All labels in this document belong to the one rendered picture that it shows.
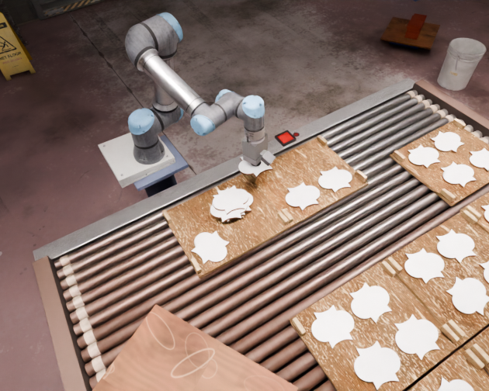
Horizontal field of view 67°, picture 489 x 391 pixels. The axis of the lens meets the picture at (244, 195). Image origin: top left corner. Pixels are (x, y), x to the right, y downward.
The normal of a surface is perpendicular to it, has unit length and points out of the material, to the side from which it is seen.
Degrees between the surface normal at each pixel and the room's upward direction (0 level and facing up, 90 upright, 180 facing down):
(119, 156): 4
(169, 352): 0
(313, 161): 0
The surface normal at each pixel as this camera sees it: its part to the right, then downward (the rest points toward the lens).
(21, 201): -0.05, -0.62
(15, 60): 0.46, 0.51
